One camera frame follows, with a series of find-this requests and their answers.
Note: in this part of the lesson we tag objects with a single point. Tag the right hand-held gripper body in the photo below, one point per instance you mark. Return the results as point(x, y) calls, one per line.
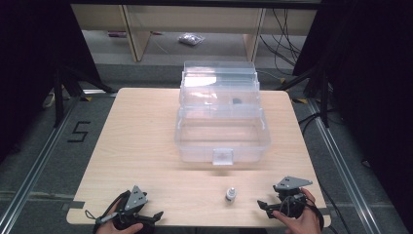
point(290, 195)

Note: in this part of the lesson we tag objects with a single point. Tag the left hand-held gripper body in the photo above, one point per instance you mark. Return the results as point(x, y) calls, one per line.
point(135, 198)

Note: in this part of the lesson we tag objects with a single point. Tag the clear plastic storage box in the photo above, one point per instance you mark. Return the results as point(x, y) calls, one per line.
point(220, 123)

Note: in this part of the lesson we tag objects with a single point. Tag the person's right hand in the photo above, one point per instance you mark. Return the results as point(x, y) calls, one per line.
point(300, 224)

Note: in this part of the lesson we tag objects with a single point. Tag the person's left hand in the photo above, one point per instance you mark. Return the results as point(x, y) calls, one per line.
point(108, 228)

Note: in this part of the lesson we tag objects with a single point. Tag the yellow floor tape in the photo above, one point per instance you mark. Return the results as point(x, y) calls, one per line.
point(86, 98)
point(300, 100)

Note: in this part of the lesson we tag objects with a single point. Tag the black metal stand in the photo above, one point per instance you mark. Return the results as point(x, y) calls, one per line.
point(319, 94)
point(60, 94)

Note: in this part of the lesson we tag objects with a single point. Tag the black curtain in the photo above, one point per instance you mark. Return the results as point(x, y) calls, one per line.
point(29, 65)
point(373, 81)

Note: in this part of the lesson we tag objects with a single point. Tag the pink object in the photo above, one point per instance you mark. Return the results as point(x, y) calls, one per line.
point(117, 33)

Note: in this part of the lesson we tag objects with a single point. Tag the clear plastic bag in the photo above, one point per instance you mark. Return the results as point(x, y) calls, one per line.
point(191, 39)

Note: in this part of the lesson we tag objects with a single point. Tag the light wooden shelf unit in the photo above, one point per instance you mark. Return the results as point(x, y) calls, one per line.
point(139, 29)

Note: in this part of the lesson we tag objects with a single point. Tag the metal floor rail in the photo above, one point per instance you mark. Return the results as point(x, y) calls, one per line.
point(35, 169)
point(341, 162)

